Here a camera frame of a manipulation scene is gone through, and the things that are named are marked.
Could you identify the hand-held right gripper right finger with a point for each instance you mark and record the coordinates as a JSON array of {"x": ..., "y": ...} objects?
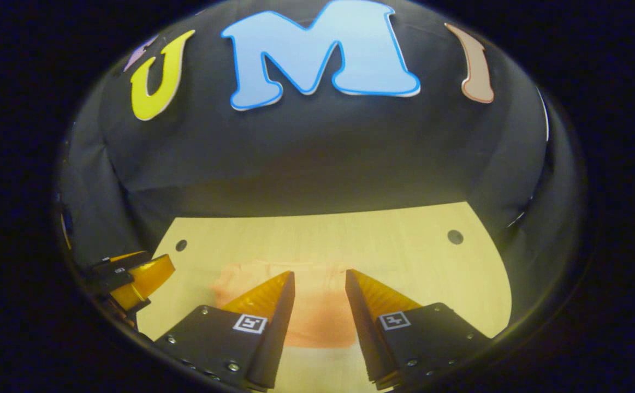
[{"x": 361, "y": 333}]

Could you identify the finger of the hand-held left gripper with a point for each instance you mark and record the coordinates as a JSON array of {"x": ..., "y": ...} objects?
[
  {"x": 115, "y": 265},
  {"x": 145, "y": 281}
]

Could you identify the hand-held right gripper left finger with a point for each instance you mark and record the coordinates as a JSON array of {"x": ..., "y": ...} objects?
[{"x": 279, "y": 333}]

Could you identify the orange polo shirt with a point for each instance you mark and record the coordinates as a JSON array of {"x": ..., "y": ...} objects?
[{"x": 320, "y": 316}]

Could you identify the black backdrop cloth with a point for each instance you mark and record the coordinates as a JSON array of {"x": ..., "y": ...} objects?
[{"x": 322, "y": 153}]

